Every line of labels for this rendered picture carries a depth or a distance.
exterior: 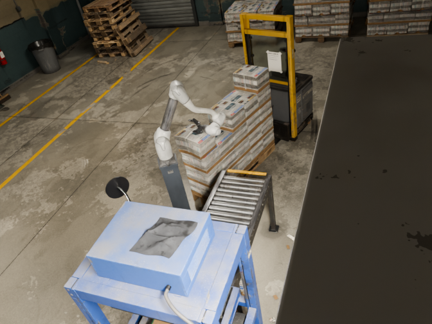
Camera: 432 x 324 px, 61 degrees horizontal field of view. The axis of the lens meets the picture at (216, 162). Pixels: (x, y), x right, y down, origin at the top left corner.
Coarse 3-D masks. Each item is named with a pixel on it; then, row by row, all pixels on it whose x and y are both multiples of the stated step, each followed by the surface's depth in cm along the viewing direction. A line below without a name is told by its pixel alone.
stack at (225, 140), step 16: (256, 112) 481; (240, 128) 461; (256, 128) 492; (224, 144) 443; (240, 144) 470; (256, 144) 503; (192, 160) 435; (208, 160) 426; (224, 160) 452; (240, 160) 482; (256, 160) 515; (192, 176) 455; (208, 176) 435; (240, 176) 494; (192, 192) 481; (208, 192) 454
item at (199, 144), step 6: (192, 138) 411; (198, 138) 409; (204, 138) 409; (210, 138) 415; (192, 144) 411; (198, 144) 404; (204, 144) 410; (210, 144) 421; (192, 150) 417; (198, 150) 410; (204, 150) 417
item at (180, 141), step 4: (192, 124) 437; (184, 128) 433; (188, 128) 431; (192, 128) 428; (180, 132) 426; (184, 132) 424; (188, 132) 421; (176, 136) 422; (180, 136) 418; (184, 136) 416; (176, 140) 427; (180, 140) 422; (176, 144) 431; (180, 144) 427; (184, 144) 420; (180, 148) 432; (184, 148) 425
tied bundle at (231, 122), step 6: (210, 108) 461; (210, 114) 457; (240, 114) 453; (210, 120) 463; (228, 120) 443; (234, 120) 445; (240, 120) 456; (222, 126) 455; (228, 126) 449; (234, 126) 448
